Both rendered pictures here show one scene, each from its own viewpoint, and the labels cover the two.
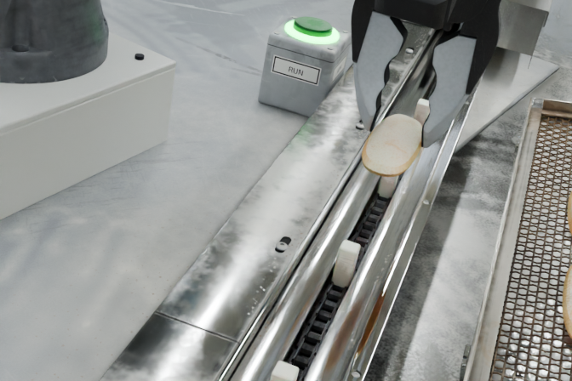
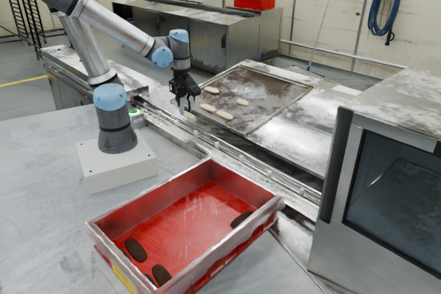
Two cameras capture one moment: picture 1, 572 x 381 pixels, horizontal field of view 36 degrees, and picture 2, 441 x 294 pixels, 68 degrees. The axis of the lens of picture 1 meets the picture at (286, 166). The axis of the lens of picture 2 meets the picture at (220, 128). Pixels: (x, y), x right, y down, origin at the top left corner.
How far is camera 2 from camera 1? 105 cm
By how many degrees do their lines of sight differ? 49
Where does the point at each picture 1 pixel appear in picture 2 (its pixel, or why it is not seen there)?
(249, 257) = (191, 140)
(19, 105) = (144, 146)
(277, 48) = (133, 118)
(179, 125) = not seen: hidden behind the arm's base
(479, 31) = not seen: hidden behind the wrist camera
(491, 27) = not seen: hidden behind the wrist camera
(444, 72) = (190, 100)
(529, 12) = (145, 86)
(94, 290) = (179, 160)
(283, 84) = (136, 124)
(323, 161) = (170, 126)
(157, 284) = (181, 154)
